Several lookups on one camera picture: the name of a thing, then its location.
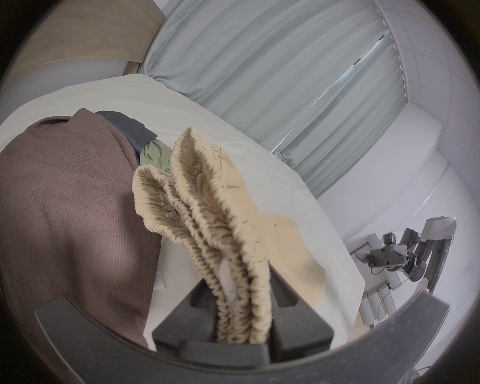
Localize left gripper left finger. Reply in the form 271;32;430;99
152;277;222;350

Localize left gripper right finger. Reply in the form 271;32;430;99
268;262;334;361

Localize beige trousers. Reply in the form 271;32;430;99
132;127;326;345

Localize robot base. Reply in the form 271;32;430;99
358;283;398;331

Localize bed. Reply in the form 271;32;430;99
0;0;366;351

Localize pale green curtain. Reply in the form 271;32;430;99
140;0;391;152
275;35;409;199

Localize dark brown garment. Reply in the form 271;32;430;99
0;109;166;351

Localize green garment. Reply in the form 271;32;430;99
139;139;175;175

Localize black garment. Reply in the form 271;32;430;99
95;110;158;160

